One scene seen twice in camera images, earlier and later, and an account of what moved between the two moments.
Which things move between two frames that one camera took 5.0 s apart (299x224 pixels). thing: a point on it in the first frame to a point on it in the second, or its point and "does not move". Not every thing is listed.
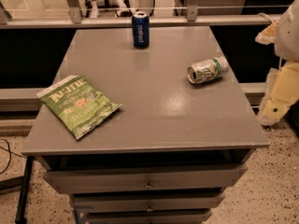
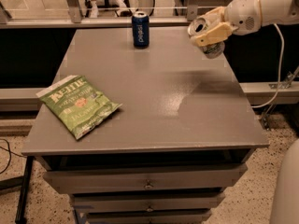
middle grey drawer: [110, 202] does not move
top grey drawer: [136, 179] does not move
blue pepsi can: [140, 30] does not move
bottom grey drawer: [200, 217] does not move
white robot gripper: [288, 35] to [242, 13]
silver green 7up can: [206, 71] to [198, 26]
